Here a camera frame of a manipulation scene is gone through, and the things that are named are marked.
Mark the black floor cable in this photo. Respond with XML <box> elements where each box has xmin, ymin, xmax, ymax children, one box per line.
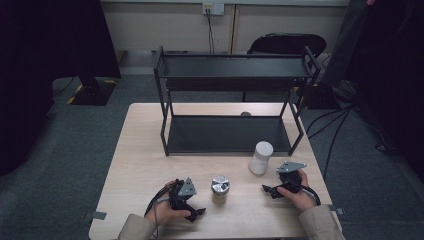
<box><xmin>306</xmin><ymin>105</ymin><xmax>353</xmax><ymax>139</ymax></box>
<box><xmin>323</xmin><ymin>108</ymin><xmax>353</xmax><ymax>181</ymax></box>

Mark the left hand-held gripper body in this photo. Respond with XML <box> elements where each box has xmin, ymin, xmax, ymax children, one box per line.
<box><xmin>168</xmin><ymin>177</ymin><xmax>198</xmax><ymax>221</ymax></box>

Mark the person's left hand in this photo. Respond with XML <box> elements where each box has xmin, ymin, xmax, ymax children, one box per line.
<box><xmin>145</xmin><ymin>181</ymin><xmax>193</xmax><ymax>226</ymax></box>

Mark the black chair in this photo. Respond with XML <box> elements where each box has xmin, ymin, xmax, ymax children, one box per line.
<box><xmin>246</xmin><ymin>32</ymin><xmax>328</xmax><ymax>59</ymax></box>

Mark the glass jar with metal lid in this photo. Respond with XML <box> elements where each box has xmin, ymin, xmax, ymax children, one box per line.
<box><xmin>210</xmin><ymin>175</ymin><xmax>231</xmax><ymax>205</ymax></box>

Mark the black box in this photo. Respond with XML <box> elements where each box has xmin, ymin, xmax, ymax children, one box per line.
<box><xmin>304</xmin><ymin>83</ymin><xmax>338</xmax><ymax>110</ymax></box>

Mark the white jar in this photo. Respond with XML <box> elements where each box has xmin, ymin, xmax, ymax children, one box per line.
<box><xmin>248</xmin><ymin>140</ymin><xmax>274</xmax><ymax>176</ymax></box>

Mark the left hand-held gripper cable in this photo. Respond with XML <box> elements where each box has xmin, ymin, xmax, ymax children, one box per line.
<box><xmin>144</xmin><ymin>183</ymin><xmax>174</xmax><ymax>239</ymax></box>

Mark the black stand base striped tape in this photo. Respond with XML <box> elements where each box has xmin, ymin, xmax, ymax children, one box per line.
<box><xmin>66</xmin><ymin>76</ymin><xmax>118</xmax><ymax>107</ymax></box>

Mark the hand-held gripper cable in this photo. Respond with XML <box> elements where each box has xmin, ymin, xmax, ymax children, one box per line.
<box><xmin>298</xmin><ymin>184</ymin><xmax>322</xmax><ymax>206</ymax></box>
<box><xmin>144</xmin><ymin>183</ymin><xmax>174</xmax><ymax>239</ymax></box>

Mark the black metal shelf rack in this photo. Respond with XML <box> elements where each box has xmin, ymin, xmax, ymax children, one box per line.
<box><xmin>153</xmin><ymin>45</ymin><xmax>323</xmax><ymax>157</ymax></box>

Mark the black wall socket cable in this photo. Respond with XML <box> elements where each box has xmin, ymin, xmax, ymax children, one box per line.
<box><xmin>206</xmin><ymin>9</ymin><xmax>215</xmax><ymax>54</ymax></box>

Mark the dark curtain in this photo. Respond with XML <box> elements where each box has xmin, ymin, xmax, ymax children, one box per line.
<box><xmin>346</xmin><ymin>0</ymin><xmax>424</xmax><ymax>183</ymax></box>
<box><xmin>0</xmin><ymin>0</ymin><xmax>122</xmax><ymax>177</ymax></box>

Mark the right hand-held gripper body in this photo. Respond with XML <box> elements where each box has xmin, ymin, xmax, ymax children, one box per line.
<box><xmin>275</xmin><ymin>160</ymin><xmax>308</xmax><ymax>194</ymax></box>

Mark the right hand-held gripper cable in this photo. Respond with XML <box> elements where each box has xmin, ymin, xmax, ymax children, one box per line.
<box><xmin>298</xmin><ymin>184</ymin><xmax>322</xmax><ymax>206</ymax></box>

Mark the person's right hand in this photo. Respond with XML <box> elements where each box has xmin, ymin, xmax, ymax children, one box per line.
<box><xmin>277</xmin><ymin>169</ymin><xmax>318</xmax><ymax>213</ymax></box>

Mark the white wall socket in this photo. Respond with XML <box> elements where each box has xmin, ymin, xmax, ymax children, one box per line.
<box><xmin>202</xmin><ymin>2</ymin><xmax>225</xmax><ymax>16</ymax></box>

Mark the grey tape piece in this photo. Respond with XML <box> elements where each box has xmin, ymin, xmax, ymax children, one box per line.
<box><xmin>84</xmin><ymin>210</ymin><xmax>108</xmax><ymax>221</ymax></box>
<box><xmin>328</xmin><ymin>204</ymin><xmax>345</xmax><ymax>216</ymax></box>

